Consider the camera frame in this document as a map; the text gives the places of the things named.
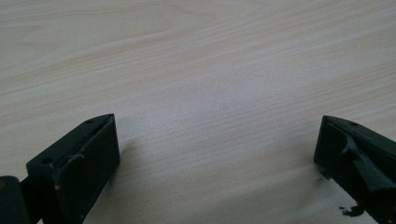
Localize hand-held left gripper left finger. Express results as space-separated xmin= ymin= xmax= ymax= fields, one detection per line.
xmin=25 ymin=113 xmax=121 ymax=224

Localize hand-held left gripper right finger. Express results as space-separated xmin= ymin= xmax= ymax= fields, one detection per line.
xmin=313 ymin=115 xmax=396 ymax=224

